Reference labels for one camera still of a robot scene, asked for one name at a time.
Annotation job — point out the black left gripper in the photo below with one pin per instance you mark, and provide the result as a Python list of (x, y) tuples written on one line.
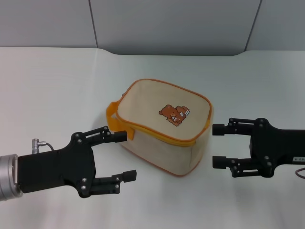
[(57, 169)]

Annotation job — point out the beige food bag orange trim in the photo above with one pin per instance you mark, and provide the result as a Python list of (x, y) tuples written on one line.
[(162, 133)]

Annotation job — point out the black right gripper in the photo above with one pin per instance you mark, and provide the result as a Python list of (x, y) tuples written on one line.
[(281, 148)]

